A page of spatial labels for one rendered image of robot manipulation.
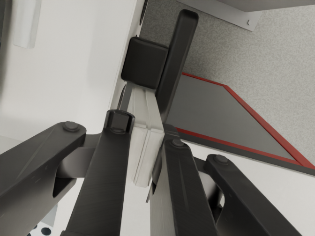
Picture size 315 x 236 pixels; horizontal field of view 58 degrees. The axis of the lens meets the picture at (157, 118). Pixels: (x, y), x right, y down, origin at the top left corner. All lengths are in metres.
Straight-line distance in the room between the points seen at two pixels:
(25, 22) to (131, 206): 0.26
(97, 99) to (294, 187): 0.32
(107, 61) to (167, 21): 0.93
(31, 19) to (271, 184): 0.33
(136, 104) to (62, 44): 0.13
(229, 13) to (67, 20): 0.88
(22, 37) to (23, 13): 0.02
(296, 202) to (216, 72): 0.76
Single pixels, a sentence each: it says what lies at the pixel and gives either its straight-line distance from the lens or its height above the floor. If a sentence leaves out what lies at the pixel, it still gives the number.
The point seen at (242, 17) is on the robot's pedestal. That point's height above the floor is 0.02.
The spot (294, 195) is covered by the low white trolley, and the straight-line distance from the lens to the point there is 0.43.
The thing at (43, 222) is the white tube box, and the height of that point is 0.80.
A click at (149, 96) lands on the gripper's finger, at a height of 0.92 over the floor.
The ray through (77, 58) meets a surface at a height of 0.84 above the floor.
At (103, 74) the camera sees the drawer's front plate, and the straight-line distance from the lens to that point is 0.16.
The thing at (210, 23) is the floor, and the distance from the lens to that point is 1.10.
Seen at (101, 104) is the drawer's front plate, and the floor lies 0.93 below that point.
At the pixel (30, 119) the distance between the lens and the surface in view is 0.29.
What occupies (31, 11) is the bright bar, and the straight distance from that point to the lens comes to 0.26.
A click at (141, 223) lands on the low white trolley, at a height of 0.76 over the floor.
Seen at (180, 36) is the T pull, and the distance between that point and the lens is 0.17.
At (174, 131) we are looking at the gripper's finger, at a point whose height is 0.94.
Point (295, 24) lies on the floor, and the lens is 1.19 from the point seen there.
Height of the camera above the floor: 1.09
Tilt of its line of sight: 71 degrees down
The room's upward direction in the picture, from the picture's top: 179 degrees counter-clockwise
